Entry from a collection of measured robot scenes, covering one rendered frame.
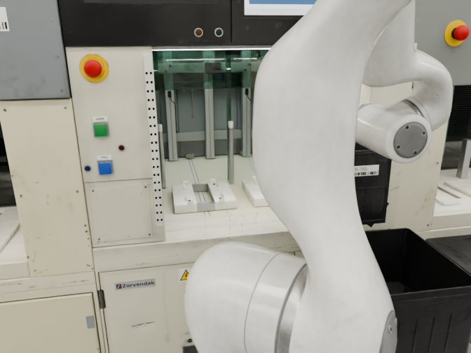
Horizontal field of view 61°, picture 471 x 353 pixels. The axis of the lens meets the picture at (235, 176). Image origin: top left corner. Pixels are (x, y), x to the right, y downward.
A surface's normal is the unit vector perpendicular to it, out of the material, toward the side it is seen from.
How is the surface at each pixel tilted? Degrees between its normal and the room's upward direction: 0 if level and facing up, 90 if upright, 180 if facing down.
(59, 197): 90
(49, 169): 90
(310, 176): 79
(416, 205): 90
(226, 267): 31
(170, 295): 90
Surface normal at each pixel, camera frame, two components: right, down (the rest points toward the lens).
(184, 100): 0.19, 0.31
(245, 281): -0.33, -0.60
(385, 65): -0.18, 0.78
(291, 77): -0.47, 0.21
